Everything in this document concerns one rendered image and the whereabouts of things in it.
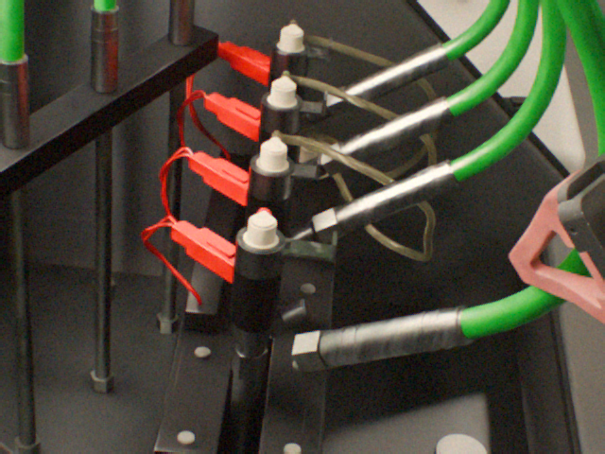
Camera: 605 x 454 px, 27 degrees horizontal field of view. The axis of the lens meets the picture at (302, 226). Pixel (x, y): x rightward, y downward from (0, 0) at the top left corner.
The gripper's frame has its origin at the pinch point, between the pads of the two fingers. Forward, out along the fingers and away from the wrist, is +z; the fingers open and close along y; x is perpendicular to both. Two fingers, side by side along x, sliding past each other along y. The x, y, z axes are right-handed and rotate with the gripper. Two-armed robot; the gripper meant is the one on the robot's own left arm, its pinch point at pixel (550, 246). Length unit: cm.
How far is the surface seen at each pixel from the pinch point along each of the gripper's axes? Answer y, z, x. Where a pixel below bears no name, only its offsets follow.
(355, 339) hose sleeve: 5.6, 9.4, 0.1
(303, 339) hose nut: 6.5, 12.3, -0.9
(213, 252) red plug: 3.0, 23.9, -5.9
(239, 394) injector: 4.9, 27.8, 2.6
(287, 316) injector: 1.7, 22.7, -0.4
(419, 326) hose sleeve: 4.2, 6.1, 0.7
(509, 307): 2.2, 1.9, 1.5
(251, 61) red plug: -14.3, 38.2, -14.6
